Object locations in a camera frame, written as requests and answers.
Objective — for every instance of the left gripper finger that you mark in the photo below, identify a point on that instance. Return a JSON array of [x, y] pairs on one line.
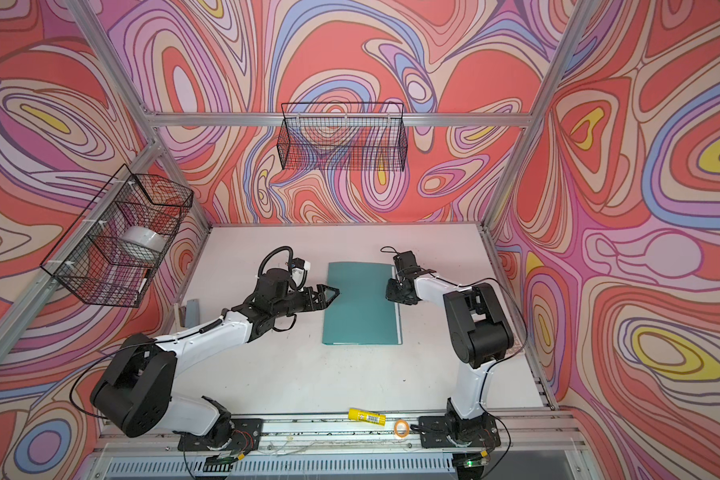
[[325, 293], [313, 302]]

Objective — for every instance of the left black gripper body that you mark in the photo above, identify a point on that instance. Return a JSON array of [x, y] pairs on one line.
[[293, 303]]

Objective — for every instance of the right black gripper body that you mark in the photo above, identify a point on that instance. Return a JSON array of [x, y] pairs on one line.
[[396, 293]]

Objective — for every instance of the teal paper folder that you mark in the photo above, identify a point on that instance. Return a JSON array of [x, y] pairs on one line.
[[361, 315]]

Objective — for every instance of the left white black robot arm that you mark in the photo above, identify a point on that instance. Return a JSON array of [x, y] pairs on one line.
[[136, 391]]

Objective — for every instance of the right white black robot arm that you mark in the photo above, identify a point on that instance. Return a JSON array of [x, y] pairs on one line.
[[480, 335]]

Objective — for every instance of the grey blue stapler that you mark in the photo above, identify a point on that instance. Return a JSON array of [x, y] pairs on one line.
[[188, 314]]

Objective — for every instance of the yellow glue stick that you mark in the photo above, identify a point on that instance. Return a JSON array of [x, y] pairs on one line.
[[360, 415]]

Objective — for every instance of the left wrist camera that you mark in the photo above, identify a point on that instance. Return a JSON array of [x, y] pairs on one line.
[[299, 269]]

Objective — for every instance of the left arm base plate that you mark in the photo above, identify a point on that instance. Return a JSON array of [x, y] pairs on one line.
[[241, 435]]

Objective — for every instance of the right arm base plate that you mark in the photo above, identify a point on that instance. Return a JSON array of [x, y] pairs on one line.
[[451, 431]]

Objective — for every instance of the back black wire basket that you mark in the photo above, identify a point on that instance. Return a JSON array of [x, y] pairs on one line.
[[343, 136]]

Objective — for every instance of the black wire basket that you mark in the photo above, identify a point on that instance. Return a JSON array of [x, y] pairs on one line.
[[343, 136], [134, 220]]

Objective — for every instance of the left black wire basket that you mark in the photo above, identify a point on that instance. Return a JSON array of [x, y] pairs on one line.
[[134, 220]]

